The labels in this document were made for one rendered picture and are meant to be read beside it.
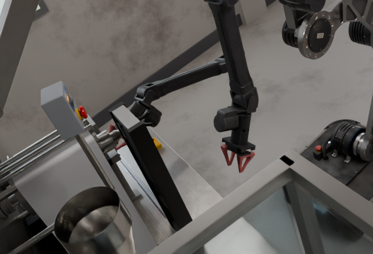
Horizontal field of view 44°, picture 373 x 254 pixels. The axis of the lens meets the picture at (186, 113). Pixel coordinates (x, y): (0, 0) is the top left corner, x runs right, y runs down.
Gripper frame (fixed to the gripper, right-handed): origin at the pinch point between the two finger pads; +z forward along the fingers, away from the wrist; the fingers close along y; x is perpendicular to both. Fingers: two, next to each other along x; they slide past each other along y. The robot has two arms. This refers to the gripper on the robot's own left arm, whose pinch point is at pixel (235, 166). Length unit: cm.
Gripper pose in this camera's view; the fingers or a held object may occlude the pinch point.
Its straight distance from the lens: 158.0
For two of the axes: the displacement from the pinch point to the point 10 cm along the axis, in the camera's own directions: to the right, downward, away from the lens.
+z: -0.9, 9.4, 3.3
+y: 5.9, 3.1, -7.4
